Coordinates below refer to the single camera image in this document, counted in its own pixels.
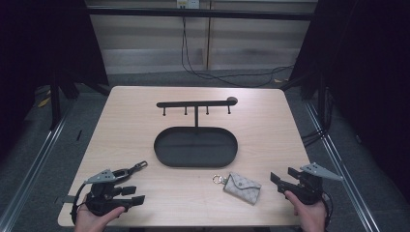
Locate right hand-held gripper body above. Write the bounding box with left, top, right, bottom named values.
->
left=282, top=161, right=344, bottom=206

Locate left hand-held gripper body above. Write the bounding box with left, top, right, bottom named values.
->
left=84, top=168, right=133, bottom=218

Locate black car key with clip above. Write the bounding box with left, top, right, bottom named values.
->
left=111, top=159, right=149, bottom=182

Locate grey patterned key pouch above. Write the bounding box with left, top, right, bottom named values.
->
left=212, top=171, right=262, bottom=206

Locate black key rack with tray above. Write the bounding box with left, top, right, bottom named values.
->
left=153, top=96, right=240, bottom=169

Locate person's right hand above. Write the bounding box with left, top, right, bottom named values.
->
left=283, top=189, right=328, bottom=232

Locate person's left hand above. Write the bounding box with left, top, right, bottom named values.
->
left=73, top=202, right=127, bottom=232

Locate grey tape strip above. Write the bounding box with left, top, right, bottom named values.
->
left=53, top=194, right=77, bottom=205

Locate black stand leg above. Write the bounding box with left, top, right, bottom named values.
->
left=48, top=72, right=63, bottom=131

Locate dark curtain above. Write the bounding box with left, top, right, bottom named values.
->
left=279, top=0, right=410, bottom=204
left=0, top=0, right=110, bottom=163

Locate left hand-held gripper cable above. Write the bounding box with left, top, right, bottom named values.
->
left=70, top=182, right=95, bottom=225

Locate metal floor rail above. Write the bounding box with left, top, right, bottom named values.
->
left=304, top=100, right=380, bottom=232
left=0, top=104, right=76, bottom=232

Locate black cable bundle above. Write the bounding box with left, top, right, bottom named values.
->
left=301, top=86, right=335, bottom=149

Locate long black floor cable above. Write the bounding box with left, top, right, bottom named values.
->
left=180, top=15, right=295, bottom=89

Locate black horizontal frame bar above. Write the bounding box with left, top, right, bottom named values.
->
left=86, top=7, right=316, bottom=22

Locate white wall power outlet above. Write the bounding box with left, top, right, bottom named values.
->
left=175, top=0, right=201, bottom=10

